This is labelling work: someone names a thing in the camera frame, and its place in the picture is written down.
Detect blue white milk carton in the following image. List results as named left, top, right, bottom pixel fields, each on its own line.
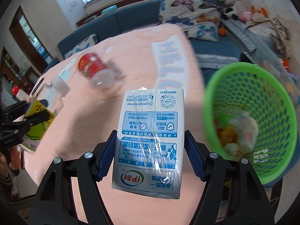
left=112, top=89, right=185, bottom=199

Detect beige cloth pile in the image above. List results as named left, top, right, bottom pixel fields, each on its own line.
left=246, top=17, right=292, bottom=59

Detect small orange ball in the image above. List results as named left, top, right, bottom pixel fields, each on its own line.
left=218, top=27, right=227, bottom=37

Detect person left hand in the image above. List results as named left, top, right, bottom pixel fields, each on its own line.
left=1, top=146, right=21, bottom=178

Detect clear printed plastic bag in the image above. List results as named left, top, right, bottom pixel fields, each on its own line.
left=223, top=111, right=259, bottom=157

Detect clear dome cup lid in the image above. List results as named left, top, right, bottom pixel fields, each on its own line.
left=89, top=59, right=125, bottom=94

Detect red cartoon plastic cup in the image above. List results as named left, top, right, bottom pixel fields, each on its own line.
left=77, top=52, right=109, bottom=79

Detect butterfly print pillow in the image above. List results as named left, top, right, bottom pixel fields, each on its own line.
left=159, top=0, right=221, bottom=42

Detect black phone on table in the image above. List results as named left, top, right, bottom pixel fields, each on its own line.
left=31, top=77, right=45, bottom=96

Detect blue sofa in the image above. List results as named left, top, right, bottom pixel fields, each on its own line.
left=43, top=0, right=300, bottom=188

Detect clear plastic storage box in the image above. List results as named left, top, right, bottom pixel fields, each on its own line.
left=253, top=36, right=299, bottom=106

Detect green plastic trash basket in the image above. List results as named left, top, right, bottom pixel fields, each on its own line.
left=203, top=62, right=298, bottom=185

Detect cow plush toy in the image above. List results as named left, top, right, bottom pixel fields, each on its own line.
left=221, top=0, right=244, bottom=20

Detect clear plastic bottle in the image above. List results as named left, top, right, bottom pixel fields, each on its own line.
left=36, top=75, right=70, bottom=115

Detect red cap white bottle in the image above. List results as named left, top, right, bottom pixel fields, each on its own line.
left=12, top=86, right=27, bottom=101

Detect small butterfly cushion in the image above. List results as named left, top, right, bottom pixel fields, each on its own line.
left=64, top=34, right=99, bottom=59

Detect pink plush toy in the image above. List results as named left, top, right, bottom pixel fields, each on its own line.
left=239, top=10, right=253, bottom=22

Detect yellow green juice carton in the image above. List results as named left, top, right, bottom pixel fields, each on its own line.
left=19, top=98, right=57, bottom=155

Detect yellow snack wrapper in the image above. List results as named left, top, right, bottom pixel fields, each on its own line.
left=214, top=119, right=238, bottom=147

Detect orange fox plush toy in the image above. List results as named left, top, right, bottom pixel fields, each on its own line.
left=251, top=6, right=269, bottom=20

